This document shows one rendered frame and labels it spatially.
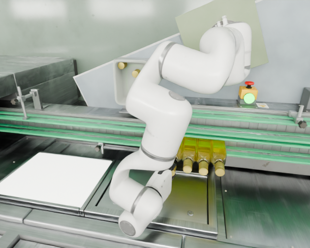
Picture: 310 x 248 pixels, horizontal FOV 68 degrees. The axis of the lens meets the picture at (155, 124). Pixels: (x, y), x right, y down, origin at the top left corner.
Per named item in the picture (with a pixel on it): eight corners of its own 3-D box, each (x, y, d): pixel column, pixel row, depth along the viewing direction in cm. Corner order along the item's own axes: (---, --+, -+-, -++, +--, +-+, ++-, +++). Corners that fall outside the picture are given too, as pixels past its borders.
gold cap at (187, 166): (183, 166, 90) (182, 172, 86) (183, 158, 88) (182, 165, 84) (192, 167, 89) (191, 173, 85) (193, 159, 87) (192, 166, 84)
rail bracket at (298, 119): (285, 115, 98) (296, 128, 86) (289, 99, 95) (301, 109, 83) (295, 116, 97) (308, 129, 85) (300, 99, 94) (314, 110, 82)
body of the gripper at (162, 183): (160, 216, 71) (173, 194, 80) (160, 189, 67) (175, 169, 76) (139, 207, 74) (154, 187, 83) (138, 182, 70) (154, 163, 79)
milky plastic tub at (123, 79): (120, 99, 124) (114, 105, 116) (118, 56, 114) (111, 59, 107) (152, 102, 120) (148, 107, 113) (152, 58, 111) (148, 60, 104)
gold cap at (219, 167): (212, 163, 86) (213, 170, 83) (222, 160, 85) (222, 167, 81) (216, 170, 87) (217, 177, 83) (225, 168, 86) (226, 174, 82)
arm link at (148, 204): (122, 192, 55) (157, 213, 53) (143, 170, 64) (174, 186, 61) (113, 230, 63) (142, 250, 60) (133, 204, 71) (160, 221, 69)
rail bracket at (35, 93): (43, 107, 132) (14, 122, 112) (37, 78, 125) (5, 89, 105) (50, 108, 131) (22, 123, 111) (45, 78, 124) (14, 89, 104)
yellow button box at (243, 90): (237, 99, 111) (239, 104, 105) (239, 84, 108) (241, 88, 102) (252, 100, 110) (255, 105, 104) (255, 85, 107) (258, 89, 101)
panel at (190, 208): (39, 155, 121) (-17, 199, 90) (38, 150, 120) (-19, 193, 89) (213, 176, 105) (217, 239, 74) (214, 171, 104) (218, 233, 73)
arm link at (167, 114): (194, 138, 60) (147, 113, 65) (227, 59, 51) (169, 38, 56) (167, 163, 47) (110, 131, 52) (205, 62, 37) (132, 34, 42)
